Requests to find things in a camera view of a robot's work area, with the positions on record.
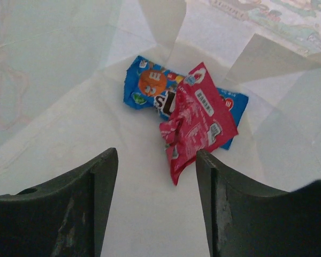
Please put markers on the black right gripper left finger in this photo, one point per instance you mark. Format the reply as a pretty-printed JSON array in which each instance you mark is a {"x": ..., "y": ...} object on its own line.
[{"x": 65, "y": 216}]

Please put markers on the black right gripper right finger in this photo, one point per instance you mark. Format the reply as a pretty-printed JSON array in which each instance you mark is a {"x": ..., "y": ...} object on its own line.
[{"x": 244, "y": 217}]

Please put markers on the small red candy packet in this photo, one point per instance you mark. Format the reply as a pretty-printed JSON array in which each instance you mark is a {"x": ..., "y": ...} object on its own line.
[{"x": 200, "y": 120}]

